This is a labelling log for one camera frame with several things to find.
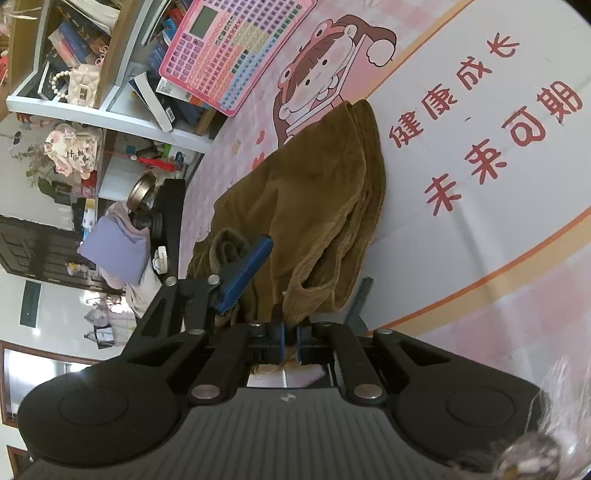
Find pink learning keyboard board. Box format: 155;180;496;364
158;0;318;117

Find row of dark blue books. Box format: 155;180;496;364
124;0;227;137

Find brown corduroy pants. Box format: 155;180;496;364
187;99;387;330

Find white quilted bag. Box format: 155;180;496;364
67;65;100;105

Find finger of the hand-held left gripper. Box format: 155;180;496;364
124;234;274;342
344;277;375;334

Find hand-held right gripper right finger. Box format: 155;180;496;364
295;320;467;406

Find red tassel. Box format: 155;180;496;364
124;154;178;170

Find white desk bookshelf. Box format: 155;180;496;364
6;0;218;153

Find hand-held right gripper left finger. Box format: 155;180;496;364
97;320;287;402

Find blurred shiny charm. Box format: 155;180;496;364
489;351;591;480

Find flat black case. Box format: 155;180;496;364
151;178;186;274

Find dark round weight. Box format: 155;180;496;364
131;210;167;237

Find pink figure ornament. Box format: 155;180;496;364
44;128;103;178

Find thick book with white pages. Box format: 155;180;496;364
130;71;177;133

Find pink cartoon desk mat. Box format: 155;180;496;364
178;0;591;444

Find pearl bracelet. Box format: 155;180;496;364
50;69;75;100

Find lavender cloth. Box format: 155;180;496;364
76;203;151;284

